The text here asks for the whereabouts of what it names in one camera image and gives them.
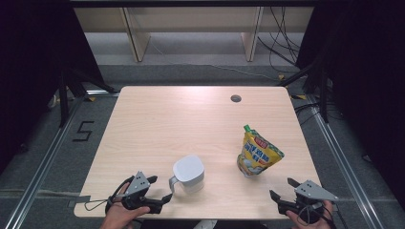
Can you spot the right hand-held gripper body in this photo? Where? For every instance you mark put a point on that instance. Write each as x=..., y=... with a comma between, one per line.
x=313, y=192

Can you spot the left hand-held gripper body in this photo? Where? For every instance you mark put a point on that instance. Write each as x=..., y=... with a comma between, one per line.
x=137, y=183

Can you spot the yellow spout pouch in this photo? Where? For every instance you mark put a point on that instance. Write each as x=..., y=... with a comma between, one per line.
x=258, y=152

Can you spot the person's right hand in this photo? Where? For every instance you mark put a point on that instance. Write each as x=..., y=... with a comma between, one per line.
x=296, y=221

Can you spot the person's left hand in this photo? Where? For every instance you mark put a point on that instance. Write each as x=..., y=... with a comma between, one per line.
x=119, y=218

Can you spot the black metal stand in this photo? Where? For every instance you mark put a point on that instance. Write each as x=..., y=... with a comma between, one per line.
x=324, y=95
x=63, y=105

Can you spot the grey table grommet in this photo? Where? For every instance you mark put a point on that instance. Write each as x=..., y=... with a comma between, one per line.
x=236, y=98

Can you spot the black curtain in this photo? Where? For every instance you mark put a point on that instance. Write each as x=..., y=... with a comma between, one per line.
x=366, y=79
x=25, y=63

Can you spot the beige shelving unit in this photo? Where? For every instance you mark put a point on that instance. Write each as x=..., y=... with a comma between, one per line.
x=191, y=19

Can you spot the long aluminium floor rail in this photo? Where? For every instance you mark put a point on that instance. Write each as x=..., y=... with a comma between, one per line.
x=346, y=171
x=43, y=171

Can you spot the short aluminium floor rail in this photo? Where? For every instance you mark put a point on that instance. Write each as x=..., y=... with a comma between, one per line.
x=102, y=93

